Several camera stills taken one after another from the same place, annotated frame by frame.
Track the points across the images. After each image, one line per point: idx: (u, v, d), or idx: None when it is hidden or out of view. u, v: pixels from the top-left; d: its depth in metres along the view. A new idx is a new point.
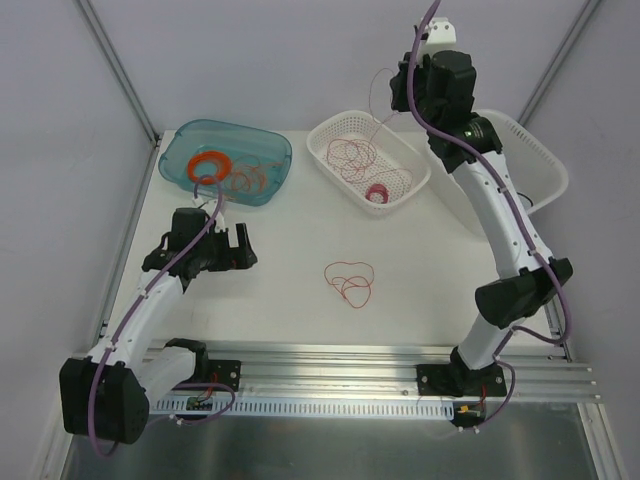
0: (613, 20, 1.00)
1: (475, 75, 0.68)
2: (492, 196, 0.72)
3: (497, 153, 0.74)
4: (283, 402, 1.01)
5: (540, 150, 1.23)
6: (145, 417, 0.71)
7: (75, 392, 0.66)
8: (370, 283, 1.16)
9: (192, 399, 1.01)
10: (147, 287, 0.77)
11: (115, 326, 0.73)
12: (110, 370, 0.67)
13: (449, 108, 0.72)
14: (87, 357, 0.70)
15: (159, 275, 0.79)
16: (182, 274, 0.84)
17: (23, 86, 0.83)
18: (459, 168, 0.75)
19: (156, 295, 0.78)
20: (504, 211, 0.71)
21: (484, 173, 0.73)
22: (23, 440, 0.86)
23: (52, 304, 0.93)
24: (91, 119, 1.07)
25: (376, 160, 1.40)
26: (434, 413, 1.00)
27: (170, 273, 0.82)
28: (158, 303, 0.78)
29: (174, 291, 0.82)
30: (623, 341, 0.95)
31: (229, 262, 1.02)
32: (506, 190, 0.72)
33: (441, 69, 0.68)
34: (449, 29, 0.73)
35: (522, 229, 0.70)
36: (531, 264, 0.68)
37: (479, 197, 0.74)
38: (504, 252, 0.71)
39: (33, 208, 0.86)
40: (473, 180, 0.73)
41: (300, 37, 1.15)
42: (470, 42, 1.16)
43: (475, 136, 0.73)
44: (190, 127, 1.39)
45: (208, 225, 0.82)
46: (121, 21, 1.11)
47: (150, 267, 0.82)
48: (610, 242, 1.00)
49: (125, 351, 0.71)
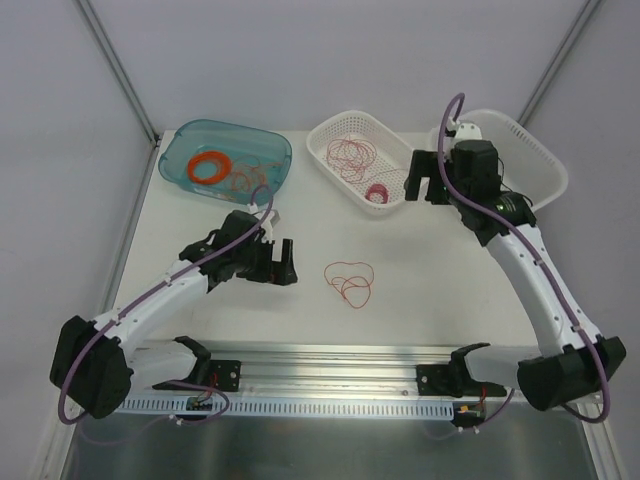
0: (613, 20, 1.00)
1: (494, 153, 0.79)
2: (529, 268, 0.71)
3: (531, 226, 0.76)
4: (283, 402, 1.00)
5: (540, 150, 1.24)
6: (119, 400, 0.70)
7: (68, 347, 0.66)
8: (370, 283, 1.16)
9: (192, 399, 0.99)
10: (173, 275, 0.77)
11: (127, 302, 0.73)
12: (104, 342, 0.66)
13: (475, 185, 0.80)
14: (91, 322, 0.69)
15: (187, 268, 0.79)
16: (211, 275, 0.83)
17: (23, 87, 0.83)
18: (492, 242, 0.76)
19: (177, 287, 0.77)
20: (542, 283, 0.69)
21: (519, 246, 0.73)
22: (24, 441, 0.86)
23: (52, 305, 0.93)
24: (91, 120, 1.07)
25: (376, 160, 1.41)
26: (434, 413, 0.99)
27: (200, 270, 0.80)
28: (177, 294, 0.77)
29: (197, 289, 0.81)
30: (622, 341, 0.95)
31: (269, 275, 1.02)
32: (542, 262, 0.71)
33: (463, 151, 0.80)
34: (473, 129, 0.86)
35: (566, 303, 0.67)
36: (575, 342, 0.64)
37: (514, 269, 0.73)
38: (545, 328, 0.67)
39: (33, 209, 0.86)
40: (509, 253, 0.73)
41: (300, 37, 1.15)
42: (470, 42, 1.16)
43: (507, 210, 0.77)
44: (190, 127, 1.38)
45: (252, 231, 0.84)
46: (121, 22, 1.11)
47: (186, 258, 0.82)
48: (610, 242, 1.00)
49: (125, 330, 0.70)
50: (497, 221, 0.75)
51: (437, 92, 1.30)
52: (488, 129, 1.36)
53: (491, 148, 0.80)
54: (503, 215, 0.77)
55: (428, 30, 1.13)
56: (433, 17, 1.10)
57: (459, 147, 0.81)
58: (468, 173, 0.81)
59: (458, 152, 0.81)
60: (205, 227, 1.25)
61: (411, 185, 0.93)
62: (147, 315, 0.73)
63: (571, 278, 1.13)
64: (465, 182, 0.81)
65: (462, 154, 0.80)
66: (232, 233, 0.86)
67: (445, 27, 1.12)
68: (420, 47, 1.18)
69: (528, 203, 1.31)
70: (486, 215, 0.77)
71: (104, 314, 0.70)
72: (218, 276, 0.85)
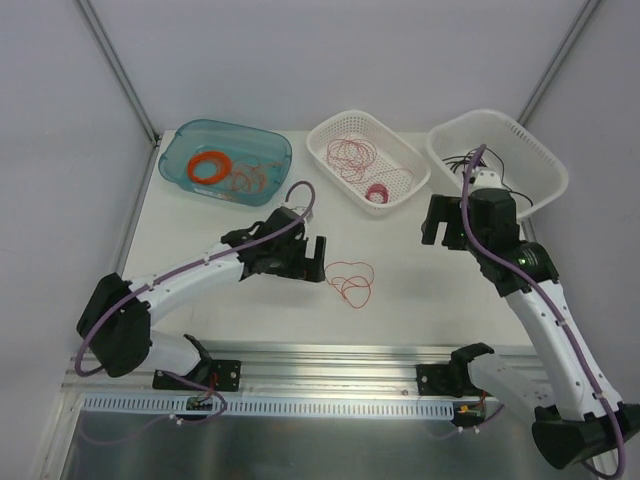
0: (614, 19, 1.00)
1: (512, 204, 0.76)
2: (550, 329, 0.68)
3: (553, 282, 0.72)
4: (283, 402, 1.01)
5: (540, 150, 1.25)
6: (133, 364, 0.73)
7: (100, 299, 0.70)
8: (370, 283, 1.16)
9: (192, 399, 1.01)
10: (211, 256, 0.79)
11: (164, 271, 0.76)
12: (133, 303, 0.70)
13: (494, 235, 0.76)
14: (128, 282, 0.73)
15: (228, 251, 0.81)
16: (248, 264, 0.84)
17: (23, 87, 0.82)
18: (513, 297, 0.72)
19: (213, 268, 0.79)
20: (564, 345, 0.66)
21: (540, 303, 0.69)
22: (24, 441, 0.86)
23: (52, 305, 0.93)
24: (91, 120, 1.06)
25: (376, 160, 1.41)
26: (434, 413, 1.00)
27: (238, 256, 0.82)
28: (212, 275, 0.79)
29: (231, 274, 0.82)
30: (622, 341, 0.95)
31: (301, 272, 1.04)
32: (564, 323, 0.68)
33: (479, 200, 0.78)
34: (493, 176, 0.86)
35: (587, 368, 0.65)
36: (596, 409, 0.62)
37: (533, 327, 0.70)
38: (565, 391, 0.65)
39: (32, 208, 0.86)
40: (529, 310, 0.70)
41: (300, 37, 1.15)
42: (470, 42, 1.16)
43: (529, 264, 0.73)
44: (190, 127, 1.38)
45: (293, 225, 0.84)
46: (121, 22, 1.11)
47: (227, 241, 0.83)
48: (610, 242, 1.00)
49: (157, 296, 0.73)
50: (518, 276, 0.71)
51: (437, 92, 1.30)
52: (488, 130, 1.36)
53: (509, 197, 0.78)
54: (524, 270, 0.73)
55: (428, 29, 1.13)
56: (433, 16, 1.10)
57: (475, 196, 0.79)
58: (487, 224, 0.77)
59: (474, 201, 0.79)
60: (205, 227, 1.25)
61: (428, 230, 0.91)
62: (178, 288, 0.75)
63: (571, 278, 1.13)
64: (482, 232, 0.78)
65: (479, 204, 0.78)
66: (276, 227, 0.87)
67: (445, 26, 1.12)
68: (420, 46, 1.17)
69: (528, 203, 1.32)
70: (506, 268, 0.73)
71: (140, 277, 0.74)
72: (253, 266, 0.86)
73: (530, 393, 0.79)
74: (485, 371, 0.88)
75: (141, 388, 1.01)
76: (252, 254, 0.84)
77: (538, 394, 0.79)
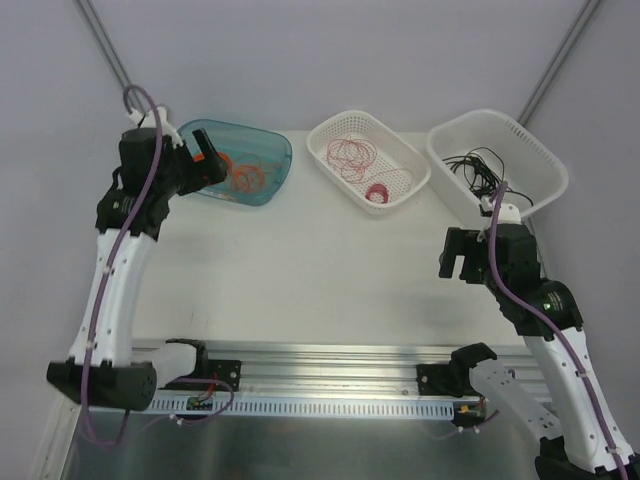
0: (613, 21, 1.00)
1: (531, 241, 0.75)
2: (568, 378, 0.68)
3: (577, 330, 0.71)
4: (284, 402, 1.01)
5: (540, 150, 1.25)
6: (152, 386, 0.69)
7: (68, 392, 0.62)
8: (359, 286, 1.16)
9: (192, 399, 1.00)
10: (109, 261, 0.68)
11: (89, 317, 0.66)
12: (96, 372, 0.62)
13: (514, 274, 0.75)
14: (70, 356, 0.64)
15: (119, 241, 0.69)
16: (148, 222, 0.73)
17: (23, 87, 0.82)
18: (533, 340, 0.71)
19: (122, 268, 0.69)
20: (582, 397, 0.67)
21: (562, 353, 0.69)
22: (24, 440, 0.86)
23: (50, 304, 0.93)
24: (91, 121, 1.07)
25: (376, 160, 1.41)
26: (433, 413, 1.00)
27: (132, 233, 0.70)
28: (130, 274, 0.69)
29: (145, 247, 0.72)
30: (620, 340, 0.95)
31: (202, 178, 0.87)
32: (585, 376, 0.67)
33: (499, 237, 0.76)
34: (512, 210, 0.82)
35: (603, 421, 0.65)
36: (607, 463, 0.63)
37: (551, 373, 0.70)
38: (577, 441, 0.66)
39: (32, 209, 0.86)
40: (549, 358, 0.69)
41: (299, 38, 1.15)
42: (469, 43, 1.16)
43: (554, 308, 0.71)
44: (191, 126, 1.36)
45: (150, 177, 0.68)
46: (120, 22, 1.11)
47: (106, 225, 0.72)
48: (611, 242, 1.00)
49: (108, 346, 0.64)
50: (542, 321, 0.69)
51: (438, 92, 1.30)
52: (489, 130, 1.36)
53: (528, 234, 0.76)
54: (548, 314, 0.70)
55: (427, 30, 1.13)
56: (432, 17, 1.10)
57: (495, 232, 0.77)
58: (504, 260, 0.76)
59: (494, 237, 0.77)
60: (205, 227, 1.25)
61: (445, 263, 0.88)
62: (116, 319, 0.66)
63: (571, 278, 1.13)
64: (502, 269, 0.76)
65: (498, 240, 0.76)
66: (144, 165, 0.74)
67: (444, 27, 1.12)
68: (419, 47, 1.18)
69: (528, 203, 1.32)
70: (528, 311, 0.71)
71: (76, 349, 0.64)
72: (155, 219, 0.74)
73: (535, 417, 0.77)
74: (497, 382, 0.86)
75: None
76: (144, 220, 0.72)
77: (543, 422, 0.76)
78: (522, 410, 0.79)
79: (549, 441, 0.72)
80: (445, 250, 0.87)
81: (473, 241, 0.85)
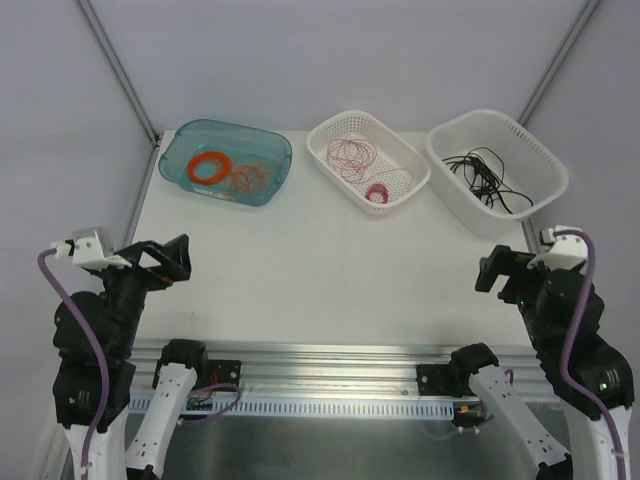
0: (613, 21, 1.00)
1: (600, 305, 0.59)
2: (601, 454, 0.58)
3: (626, 408, 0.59)
4: (284, 402, 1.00)
5: (540, 150, 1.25)
6: None
7: None
8: (359, 286, 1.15)
9: (192, 399, 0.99)
10: (82, 460, 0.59)
11: None
12: None
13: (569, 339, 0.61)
14: None
15: (88, 441, 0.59)
16: (112, 404, 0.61)
17: (22, 86, 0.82)
18: (578, 413, 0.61)
19: (101, 463, 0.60)
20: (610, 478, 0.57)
21: (604, 431, 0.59)
22: (23, 440, 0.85)
23: (50, 304, 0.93)
24: (91, 122, 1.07)
25: (376, 160, 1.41)
26: (434, 413, 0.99)
27: (100, 429, 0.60)
28: (111, 454, 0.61)
29: (118, 424, 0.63)
30: (620, 340, 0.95)
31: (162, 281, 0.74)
32: (621, 456, 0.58)
33: (560, 295, 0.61)
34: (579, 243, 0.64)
35: None
36: None
37: (583, 440, 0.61)
38: None
39: (32, 208, 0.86)
40: (587, 432, 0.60)
41: (299, 38, 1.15)
42: (469, 42, 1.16)
43: (608, 388, 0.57)
44: (192, 127, 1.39)
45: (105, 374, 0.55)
46: (121, 22, 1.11)
47: (68, 421, 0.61)
48: (610, 242, 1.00)
49: None
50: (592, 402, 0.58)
51: (438, 92, 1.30)
52: (488, 130, 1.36)
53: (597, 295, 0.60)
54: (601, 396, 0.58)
55: (428, 30, 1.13)
56: (433, 16, 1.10)
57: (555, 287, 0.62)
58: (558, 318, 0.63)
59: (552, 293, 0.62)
60: (205, 227, 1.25)
61: (483, 279, 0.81)
62: None
63: None
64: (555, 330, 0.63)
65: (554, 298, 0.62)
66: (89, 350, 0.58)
67: (444, 27, 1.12)
68: (419, 47, 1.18)
69: (528, 203, 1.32)
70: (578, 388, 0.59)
71: None
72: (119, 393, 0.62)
73: (535, 438, 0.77)
74: (500, 397, 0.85)
75: (142, 388, 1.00)
76: (108, 411, 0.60)
77: (543, 445, 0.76)
78: (522, 429, 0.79)
79: (548, 466, 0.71)
80: (488, 268, 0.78)
81: (522, 266, 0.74)
